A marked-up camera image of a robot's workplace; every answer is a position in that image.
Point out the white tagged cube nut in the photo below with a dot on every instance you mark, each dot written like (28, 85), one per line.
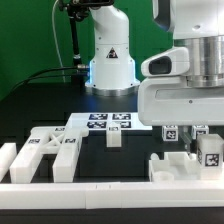
(170, 133)
(198, 130)

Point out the white chair back frame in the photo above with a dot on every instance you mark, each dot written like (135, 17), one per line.
(64, 142)

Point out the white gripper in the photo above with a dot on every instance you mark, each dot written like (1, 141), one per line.
(168, 101)

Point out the white fence wall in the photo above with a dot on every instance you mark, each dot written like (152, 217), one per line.
(112, 195)
(8, 153)

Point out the black camera stand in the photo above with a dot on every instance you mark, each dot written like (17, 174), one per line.
(77, 11)

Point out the white chair seat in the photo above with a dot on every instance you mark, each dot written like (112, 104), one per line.
(175, 166)

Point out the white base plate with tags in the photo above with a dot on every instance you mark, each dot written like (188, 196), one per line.
(99, 121)

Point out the white left fence wall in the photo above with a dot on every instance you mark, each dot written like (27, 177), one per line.
(8, 153)

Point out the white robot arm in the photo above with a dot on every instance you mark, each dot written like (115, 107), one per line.
(197, 25)

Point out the white front fence wall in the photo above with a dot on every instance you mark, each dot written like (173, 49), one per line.
(112, 195)

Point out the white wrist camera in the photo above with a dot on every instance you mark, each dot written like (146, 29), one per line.
(172, 62)

